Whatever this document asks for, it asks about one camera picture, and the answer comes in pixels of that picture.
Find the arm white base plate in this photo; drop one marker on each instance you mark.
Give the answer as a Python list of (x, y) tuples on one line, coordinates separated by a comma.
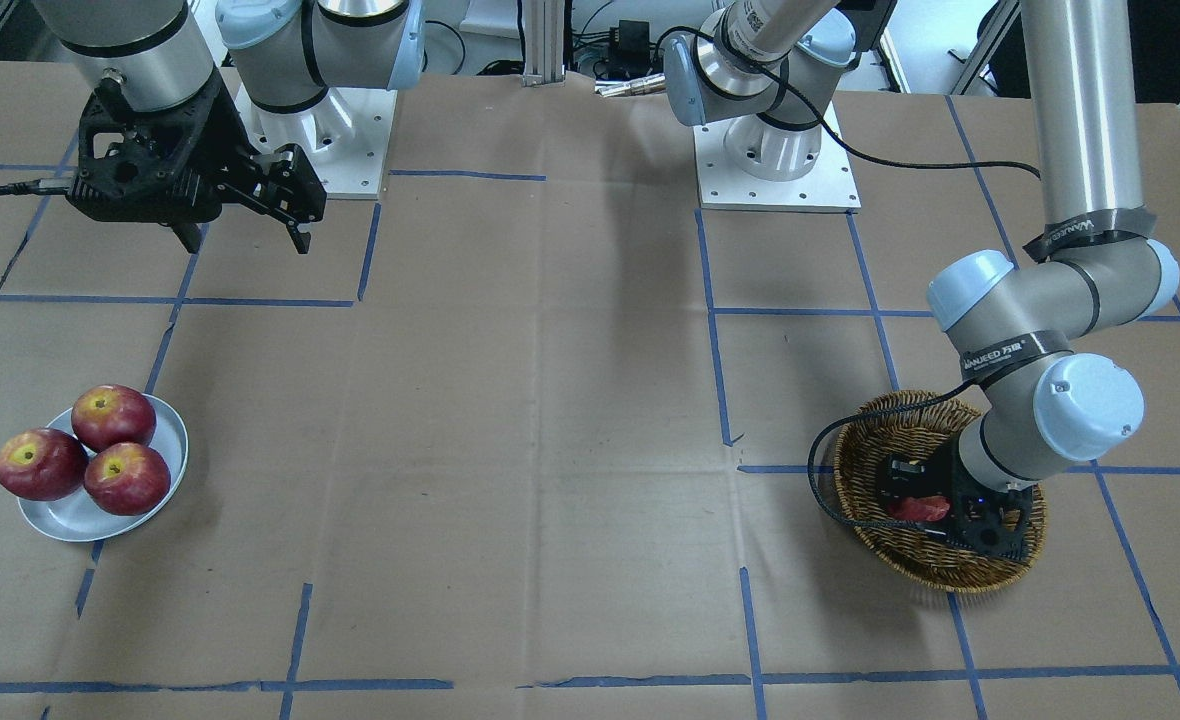
[(746, 165), (345, 136)]

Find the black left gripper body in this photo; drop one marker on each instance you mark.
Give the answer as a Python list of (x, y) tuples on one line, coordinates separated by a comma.
[(918, 478)]

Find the round wicker basket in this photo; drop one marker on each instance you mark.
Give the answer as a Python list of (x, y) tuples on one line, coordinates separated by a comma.
[(915, 423)]

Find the red apple on plate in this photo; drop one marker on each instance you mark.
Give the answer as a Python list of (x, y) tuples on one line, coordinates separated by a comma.
[(42, 464), (110, 414), (127, 479)]

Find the dark red apple in basket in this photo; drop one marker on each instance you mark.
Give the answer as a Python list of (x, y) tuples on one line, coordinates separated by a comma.
[(928, 509)]

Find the aluminium frame post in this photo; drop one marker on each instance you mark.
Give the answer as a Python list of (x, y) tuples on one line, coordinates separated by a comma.
[(544, 41)]

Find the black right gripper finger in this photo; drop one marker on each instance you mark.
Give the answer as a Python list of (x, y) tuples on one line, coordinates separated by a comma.
[(283, 185), (190, 235)]

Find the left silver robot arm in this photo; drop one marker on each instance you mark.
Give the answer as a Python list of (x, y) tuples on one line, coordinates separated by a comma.
[(1097, 263)]

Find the light blue plate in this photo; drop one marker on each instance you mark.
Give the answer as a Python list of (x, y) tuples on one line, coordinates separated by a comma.
[(76, 518)]

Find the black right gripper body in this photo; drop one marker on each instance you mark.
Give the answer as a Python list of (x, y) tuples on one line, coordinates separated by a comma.
[(233, 151)]

